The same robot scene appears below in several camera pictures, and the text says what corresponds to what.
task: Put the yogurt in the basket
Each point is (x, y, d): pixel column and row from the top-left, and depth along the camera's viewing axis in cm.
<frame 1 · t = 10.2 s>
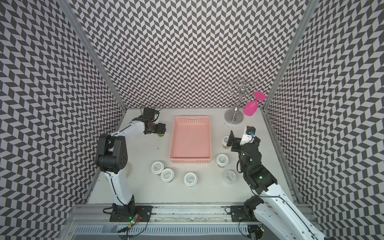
left hand: (159, 129, 100), fingers open
right hand: (240, 135, 72), fingers open
pink perforated plastic basket: (191, 141, 101), on the table
beige yogurt cup red print: (224, 141, 94), point 7 cm above the table
chrome glass holder stand: (234, 116, 113), point 3 cm above the table
magenta plastic wine glass: (250, 107, 95), point 20 cm above the table
yogurt cup front left: (157, 167, 84), point 6 cm above the table
yogurt cup front: (167, 175, 81), point 7 cm above the table
yogurt cup front middle: (190, 179, 80), point 6 cm above the table
yogurt cup right of basket: (222, 160, 86), point 7 cm above the table
clear lid yogurt cup: (230, 177, 82), point 5 cm above the table

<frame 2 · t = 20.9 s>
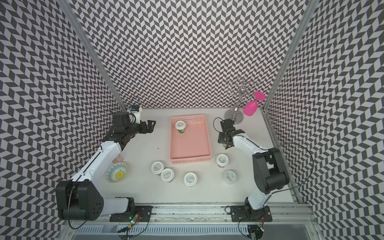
left hand: (147, 122, 84), fingers open
right hand: (227, 141, 93), fingers open
green yogurt cup white lid: (180, 126, 101), point 8 cm above the table
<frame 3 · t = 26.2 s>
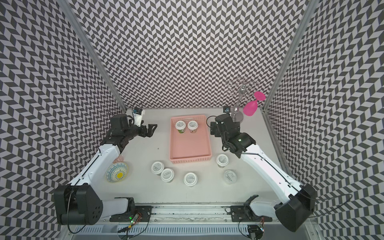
left hand: (148, 124, 83), fingers open
right hand: (223, 126, 76), fingers open
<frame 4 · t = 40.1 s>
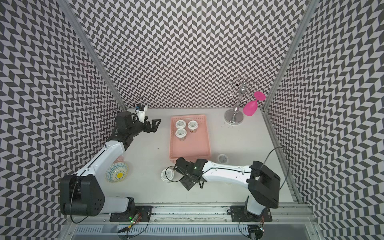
left hand: (152, 119, 84), fingers open
right hand: (192, 180, 79), fingers open
